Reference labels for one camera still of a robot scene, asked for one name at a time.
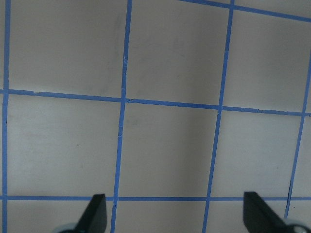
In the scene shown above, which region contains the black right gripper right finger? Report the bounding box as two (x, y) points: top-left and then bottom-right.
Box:
(243, 192), (287, 233)

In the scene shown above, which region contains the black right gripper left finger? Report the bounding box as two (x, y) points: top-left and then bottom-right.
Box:
(75, 194), (107, 233)

